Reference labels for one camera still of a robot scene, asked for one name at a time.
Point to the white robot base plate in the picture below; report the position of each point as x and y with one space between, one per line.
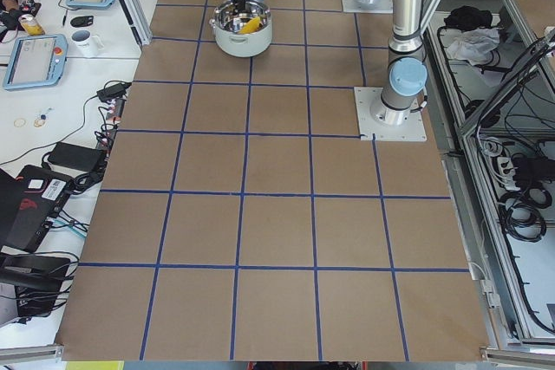
380 123

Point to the yellow toy corn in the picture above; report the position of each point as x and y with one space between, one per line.
252 26

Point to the blue teach pendant near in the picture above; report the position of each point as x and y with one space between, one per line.
36 61

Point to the yellow drink can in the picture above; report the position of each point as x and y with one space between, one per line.
31 26

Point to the black power adapter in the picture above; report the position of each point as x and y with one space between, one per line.
76 157

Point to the white mug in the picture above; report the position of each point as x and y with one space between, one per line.
90 45

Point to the black laptop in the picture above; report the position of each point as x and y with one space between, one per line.
29 202

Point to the white cooking pot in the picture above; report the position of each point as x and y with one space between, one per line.
227 20

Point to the crumpled white cloth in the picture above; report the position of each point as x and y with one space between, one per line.
474 46

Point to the black computer mouse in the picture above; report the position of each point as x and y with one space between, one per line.
82 21

